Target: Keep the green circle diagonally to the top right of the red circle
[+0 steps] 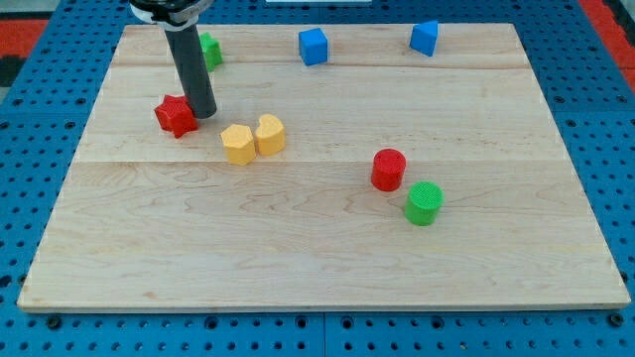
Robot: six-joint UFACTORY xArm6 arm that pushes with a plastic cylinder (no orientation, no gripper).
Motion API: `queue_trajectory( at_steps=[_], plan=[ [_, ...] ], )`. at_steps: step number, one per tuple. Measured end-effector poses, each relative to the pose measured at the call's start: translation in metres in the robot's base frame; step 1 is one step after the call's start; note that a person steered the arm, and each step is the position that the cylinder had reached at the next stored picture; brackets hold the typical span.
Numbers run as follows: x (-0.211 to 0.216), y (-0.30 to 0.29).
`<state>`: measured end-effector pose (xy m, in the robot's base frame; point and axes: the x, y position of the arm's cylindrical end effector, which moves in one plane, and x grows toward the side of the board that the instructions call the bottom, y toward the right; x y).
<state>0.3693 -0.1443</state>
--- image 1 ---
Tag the yellow hexagon block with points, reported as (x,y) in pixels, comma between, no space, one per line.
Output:
(239,145)

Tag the blue cube block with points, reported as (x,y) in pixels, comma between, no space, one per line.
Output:
(313,46)

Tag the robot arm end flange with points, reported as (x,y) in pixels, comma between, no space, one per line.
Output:
(170,15)

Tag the yellow heart block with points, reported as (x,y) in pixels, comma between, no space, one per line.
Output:
(270,135)

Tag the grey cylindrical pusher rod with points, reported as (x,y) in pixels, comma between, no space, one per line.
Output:
(191,68)

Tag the light wooden board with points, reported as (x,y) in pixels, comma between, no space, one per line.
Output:
(146,222)

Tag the green star block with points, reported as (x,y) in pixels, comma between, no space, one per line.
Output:
(211,51)

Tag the blue triangular block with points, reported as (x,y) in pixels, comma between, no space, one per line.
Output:
(424,37)

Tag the green cylinder block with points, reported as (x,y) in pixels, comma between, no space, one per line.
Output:
(424,201)

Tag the red star block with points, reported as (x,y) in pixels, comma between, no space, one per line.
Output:
(175,115)

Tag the red cylinder block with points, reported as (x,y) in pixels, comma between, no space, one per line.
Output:
(388,169)

